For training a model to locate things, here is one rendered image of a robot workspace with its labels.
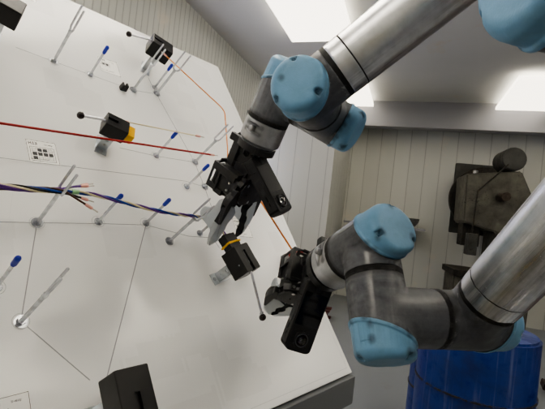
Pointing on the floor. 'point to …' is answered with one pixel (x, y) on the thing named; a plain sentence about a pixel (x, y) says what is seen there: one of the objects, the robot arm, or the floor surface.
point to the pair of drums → (477, 378)
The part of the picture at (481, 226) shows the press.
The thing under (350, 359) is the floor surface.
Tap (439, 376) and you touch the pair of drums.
